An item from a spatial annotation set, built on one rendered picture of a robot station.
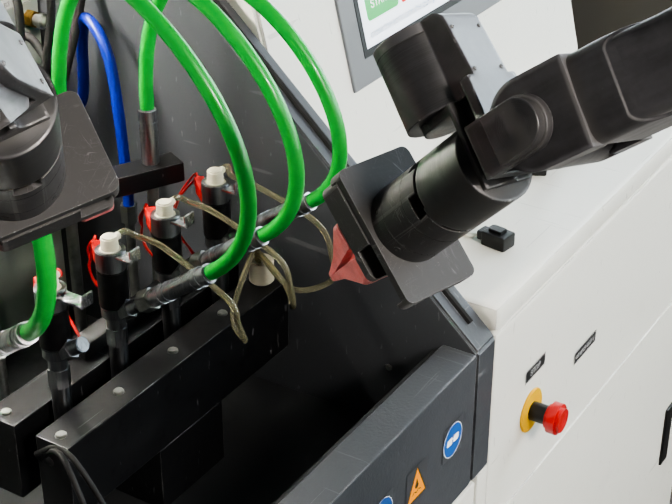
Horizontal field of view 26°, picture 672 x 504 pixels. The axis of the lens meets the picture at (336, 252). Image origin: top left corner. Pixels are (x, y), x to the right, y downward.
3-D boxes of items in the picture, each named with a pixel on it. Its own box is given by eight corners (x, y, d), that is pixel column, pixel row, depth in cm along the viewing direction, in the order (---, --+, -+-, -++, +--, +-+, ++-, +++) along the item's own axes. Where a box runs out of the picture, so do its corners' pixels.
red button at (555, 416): (551, 452, 158) (555, 413, 155) (518, 440, 160) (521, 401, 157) (571, 428, 162) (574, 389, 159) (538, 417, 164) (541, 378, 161)
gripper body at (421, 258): (392, 155, 102) (449, 108, 96) (462, 282, 101) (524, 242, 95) (323, 182, 99) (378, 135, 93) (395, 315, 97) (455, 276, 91)
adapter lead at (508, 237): (514, 246, 156) (516, 229, 155) (503, 254, 154) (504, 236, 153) (425, 212, 163) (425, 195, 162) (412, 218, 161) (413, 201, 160)
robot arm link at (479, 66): (549, 138, 82) (630, 128, 89) (468, -40, 84) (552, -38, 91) (407, 226, 90) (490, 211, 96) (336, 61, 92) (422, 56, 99)
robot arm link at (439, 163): (488, 202, 87) (555, 185, 90) (443, 100, 88) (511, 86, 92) (427, 245, 93) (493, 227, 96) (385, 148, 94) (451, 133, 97)
